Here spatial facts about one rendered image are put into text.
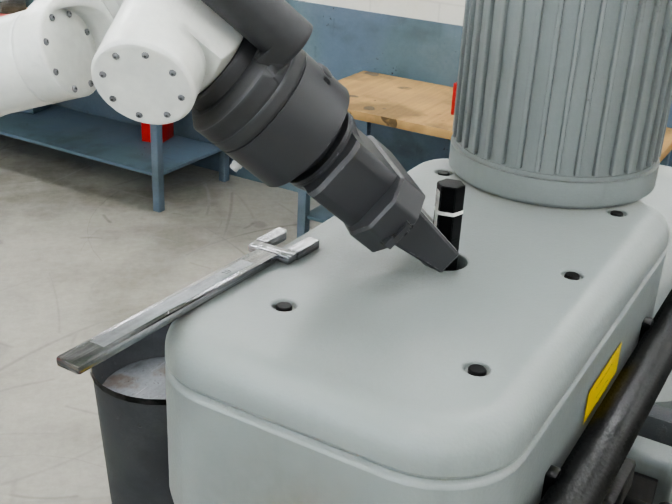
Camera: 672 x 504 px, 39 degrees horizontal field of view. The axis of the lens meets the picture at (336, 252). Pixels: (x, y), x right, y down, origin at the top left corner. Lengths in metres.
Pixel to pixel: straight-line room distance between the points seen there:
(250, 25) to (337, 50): 5.10
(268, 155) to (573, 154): 0.33
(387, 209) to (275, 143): 0.09
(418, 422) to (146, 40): 0.27
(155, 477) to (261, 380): 2.46
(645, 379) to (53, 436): 3.21
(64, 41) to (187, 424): 0.27
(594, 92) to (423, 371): 0.35
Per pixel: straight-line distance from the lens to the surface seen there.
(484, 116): 0.88
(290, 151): 0.63
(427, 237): 0.69
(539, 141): 0.85
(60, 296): 4.84
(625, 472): 0.90
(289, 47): 0.61
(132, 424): 2.94
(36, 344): 4.45
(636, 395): 0.77
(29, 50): 0.66
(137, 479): 3.08
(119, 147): 6.20
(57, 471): 3.66
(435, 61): 5.41
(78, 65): 0.68
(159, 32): 0.58
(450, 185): 0.71
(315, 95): 0.63
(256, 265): 0.70
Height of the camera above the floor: 2.20
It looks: 25 degrees down
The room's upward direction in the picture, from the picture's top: 3 degrees clockwise
